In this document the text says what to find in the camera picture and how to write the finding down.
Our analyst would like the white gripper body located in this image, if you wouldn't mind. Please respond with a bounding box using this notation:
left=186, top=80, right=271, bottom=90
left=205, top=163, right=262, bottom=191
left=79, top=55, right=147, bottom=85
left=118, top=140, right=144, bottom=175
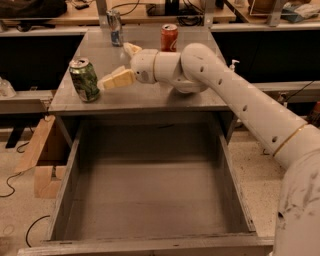
left=130, top=49, right=158, bottom=84

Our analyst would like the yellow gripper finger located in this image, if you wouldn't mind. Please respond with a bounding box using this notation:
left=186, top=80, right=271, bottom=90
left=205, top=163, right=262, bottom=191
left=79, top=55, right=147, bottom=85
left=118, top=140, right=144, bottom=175
left=97, top=66, right=136, bottom=91
left=123, top=42, right=142, bottom=57

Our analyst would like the green soda can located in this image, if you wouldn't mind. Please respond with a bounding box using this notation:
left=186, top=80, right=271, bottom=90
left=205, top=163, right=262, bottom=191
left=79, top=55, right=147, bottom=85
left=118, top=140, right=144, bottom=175
left=69, top=57, right=100, bottom=102

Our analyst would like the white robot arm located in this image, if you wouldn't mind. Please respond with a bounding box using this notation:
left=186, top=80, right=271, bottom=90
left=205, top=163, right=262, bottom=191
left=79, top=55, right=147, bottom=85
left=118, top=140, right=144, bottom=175
left=98, top=43, right=320, bottom=256

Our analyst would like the blue silver soda can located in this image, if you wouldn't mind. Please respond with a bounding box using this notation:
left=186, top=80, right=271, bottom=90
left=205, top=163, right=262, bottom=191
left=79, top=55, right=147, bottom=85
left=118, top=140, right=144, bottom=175
left=106, top=9, right=123, bottom=47

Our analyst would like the orange soda can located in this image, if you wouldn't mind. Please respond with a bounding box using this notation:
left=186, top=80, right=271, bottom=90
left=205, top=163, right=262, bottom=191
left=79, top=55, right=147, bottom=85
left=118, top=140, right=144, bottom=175
left=161, top=24, right=178, bottom=52

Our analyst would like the open grey top drawer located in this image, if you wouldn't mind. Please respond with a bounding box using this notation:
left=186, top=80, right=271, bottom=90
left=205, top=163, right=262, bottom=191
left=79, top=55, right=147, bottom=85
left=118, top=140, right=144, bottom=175
left=18, top=113, right=273, bottom=256

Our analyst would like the white pump dispenser bottle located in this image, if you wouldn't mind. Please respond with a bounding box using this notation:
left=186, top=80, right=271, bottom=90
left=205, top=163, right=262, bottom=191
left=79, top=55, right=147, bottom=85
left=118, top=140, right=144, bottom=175
left=229, top=59, right=240, bottom=81

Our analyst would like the clear plastic container left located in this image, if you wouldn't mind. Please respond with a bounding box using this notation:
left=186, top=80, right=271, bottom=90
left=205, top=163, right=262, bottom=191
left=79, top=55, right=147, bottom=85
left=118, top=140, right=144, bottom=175
left=0, top=77, right=16, bottom=99

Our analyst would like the wooden board stack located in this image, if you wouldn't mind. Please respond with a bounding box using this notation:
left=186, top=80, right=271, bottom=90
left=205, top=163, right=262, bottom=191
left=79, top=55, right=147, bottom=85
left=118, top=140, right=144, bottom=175
left=14, top=115, right=70, bottom=199

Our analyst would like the black bag on desk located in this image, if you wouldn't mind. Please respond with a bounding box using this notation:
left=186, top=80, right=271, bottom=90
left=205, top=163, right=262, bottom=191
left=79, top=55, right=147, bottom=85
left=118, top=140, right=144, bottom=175
left=0, top=0, right=67, bottom=19

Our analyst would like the black floor cable left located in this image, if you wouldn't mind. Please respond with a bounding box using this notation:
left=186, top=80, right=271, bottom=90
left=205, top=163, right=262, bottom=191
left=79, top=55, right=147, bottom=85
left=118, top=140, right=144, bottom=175
left=0, top=141, right=52, bottom=248

